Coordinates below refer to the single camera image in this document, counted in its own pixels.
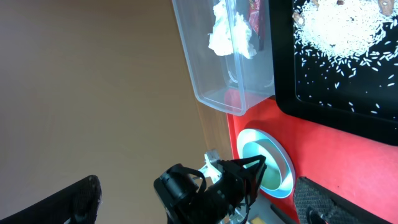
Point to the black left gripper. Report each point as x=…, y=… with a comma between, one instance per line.
x=235, y=184

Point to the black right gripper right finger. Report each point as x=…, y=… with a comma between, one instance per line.
x=315, y=203

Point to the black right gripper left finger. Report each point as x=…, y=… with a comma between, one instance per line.
x=77, y=203

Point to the green bowl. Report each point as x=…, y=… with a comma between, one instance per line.
x=271, y=179

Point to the light blue plate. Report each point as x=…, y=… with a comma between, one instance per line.
x=285, y=164

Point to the white napkin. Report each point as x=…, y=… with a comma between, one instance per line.
x=231, y=32

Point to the red candy wrapper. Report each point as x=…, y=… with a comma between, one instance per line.
x=257, y=20

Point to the rice food waste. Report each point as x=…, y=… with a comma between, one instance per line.
x=346, y=55

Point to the yellow plastic cup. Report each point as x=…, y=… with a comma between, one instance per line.
x=257, y=220

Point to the grey dishwasher rack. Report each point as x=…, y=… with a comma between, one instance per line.
x=262, y=208

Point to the black waste tray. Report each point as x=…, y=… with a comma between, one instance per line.
x=286, y=62

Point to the red plastic tray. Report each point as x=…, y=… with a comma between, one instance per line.
x=360, y=170

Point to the clear plastic bin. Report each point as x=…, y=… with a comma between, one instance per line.
x=232, y=83

